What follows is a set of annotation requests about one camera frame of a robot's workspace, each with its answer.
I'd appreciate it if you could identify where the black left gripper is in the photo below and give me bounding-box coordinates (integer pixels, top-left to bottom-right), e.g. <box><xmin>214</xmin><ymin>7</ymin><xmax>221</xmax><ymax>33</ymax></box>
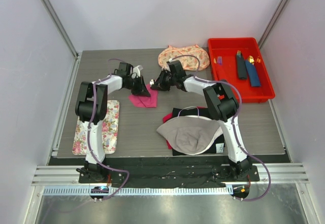
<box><xmin>125</xmin><ymin>76</ymin><xmax>151</xmax><ymax>98</ymax></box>

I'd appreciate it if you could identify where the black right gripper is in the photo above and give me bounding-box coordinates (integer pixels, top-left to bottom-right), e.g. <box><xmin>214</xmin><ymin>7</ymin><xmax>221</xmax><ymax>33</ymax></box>
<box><xmin>151</xmin><ymin>70</ymin><xmax>177</xmax><ymax>91</ymax></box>

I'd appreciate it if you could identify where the pink paper napkin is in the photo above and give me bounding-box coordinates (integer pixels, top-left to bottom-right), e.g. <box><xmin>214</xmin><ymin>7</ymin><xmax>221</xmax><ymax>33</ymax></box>
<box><xmin>128</xmin><ymin>90</ymin><xmax>158</xmax><ymax>108</ymax></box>

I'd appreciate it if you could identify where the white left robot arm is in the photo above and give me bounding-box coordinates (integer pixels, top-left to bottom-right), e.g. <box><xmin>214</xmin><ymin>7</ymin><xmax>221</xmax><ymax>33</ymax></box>
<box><xmin>75</xmin><ymin>62</ymin><xmax>150</xmax><ymax>183</ymax></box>

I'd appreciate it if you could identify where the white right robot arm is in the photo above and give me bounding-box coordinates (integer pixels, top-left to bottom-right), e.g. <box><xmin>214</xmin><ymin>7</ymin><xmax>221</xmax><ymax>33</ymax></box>
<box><xmin>150</xmin><ymin>60</ymin><xmax>252</xmax><ymax>181</ymax></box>

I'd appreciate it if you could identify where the red rolled napkin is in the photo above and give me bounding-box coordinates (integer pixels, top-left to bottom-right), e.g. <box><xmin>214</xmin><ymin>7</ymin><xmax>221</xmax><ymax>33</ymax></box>
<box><xmin>216</xmin><ymin>63</ymin><xmax>229</xmax><ymax>82</ymax></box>

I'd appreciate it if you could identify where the black rolled napkin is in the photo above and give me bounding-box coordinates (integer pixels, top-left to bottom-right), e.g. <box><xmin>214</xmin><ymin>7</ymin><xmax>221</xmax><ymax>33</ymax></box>
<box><xmin>236</xmin><ymin>55</ymin><xmax>248</xmax><ymax>80</ymax></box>

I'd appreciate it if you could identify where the blue rolled napkin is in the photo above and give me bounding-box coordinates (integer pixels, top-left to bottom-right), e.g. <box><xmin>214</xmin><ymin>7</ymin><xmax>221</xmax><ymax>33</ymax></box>
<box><xmin>245</xmin><ymin>60</ymin><xmax>261</xmax><ymax>87</ymax></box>

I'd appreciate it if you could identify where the orange patterned fabric cover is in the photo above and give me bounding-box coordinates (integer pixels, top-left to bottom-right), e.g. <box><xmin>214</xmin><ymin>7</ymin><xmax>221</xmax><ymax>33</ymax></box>
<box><xmin>157</xmin><ymin>44</ymin><xmax>210</xmax><ymax>71</ymax></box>

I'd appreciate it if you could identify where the floral rectangular tray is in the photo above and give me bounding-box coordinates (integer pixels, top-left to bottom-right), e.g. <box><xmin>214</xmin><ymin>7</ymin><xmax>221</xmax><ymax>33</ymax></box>
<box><xmin>72</xmin><ymin>100</ymin><xmax>120</xmax><ymax>155</ymax></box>

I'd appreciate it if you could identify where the grey bucket hat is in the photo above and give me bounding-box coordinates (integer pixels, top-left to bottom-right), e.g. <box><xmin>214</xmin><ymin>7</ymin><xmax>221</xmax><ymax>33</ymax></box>
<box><xmin>157</xmin><ymin>115</ymin><xmax>225</xmax><ymax>155</ymax></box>

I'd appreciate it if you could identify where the purple fork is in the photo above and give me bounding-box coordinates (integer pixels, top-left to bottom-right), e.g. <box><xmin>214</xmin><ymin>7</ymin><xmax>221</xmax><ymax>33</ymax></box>
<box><xmin>217</xmin><ymin>56</ymin><xmax>222</xmax><ymax>65</ymax></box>

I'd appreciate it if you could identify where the red plastic bin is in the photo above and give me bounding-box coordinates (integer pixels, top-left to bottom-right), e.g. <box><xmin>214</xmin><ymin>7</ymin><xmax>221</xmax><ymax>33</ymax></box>
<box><xmin>207</xmin><ymin>38</ymin><xmax>275</xmax><ymax>103</ymax></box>

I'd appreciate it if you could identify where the gold spoon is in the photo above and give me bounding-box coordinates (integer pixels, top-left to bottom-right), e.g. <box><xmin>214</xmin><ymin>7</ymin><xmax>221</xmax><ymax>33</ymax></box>
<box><xmin>247</xmin><ymin>55</ymin><xmax>255</xmax><ymax>65</ymax></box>

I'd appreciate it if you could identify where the white hat cord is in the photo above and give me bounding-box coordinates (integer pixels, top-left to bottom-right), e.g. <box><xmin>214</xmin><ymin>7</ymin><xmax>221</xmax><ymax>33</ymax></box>
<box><xmin>177</xmin><ymin>106</ymin><xmax>201</xmax><ymax>118</ymax></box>

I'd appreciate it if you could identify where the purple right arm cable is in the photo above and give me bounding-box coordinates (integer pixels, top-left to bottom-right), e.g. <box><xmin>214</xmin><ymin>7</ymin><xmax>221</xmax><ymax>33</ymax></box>
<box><xmin>167</xmin><ymin>55</ymin><xmax>272</xmax><ymax>202</ymax></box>

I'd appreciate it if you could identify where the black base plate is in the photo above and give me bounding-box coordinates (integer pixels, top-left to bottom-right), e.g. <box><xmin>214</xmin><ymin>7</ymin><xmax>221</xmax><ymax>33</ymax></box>
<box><xmin>76</xmin><ymin>157</ymin><xmax>260</xmax><ymax>188</ymax></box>

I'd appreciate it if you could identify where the aluminium front rail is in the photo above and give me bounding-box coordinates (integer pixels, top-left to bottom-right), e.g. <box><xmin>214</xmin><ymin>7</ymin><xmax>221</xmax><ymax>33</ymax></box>
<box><xmin>32</xmin><ymin>163</ymin><xmax>309</xmax><ymax>196</ymax></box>

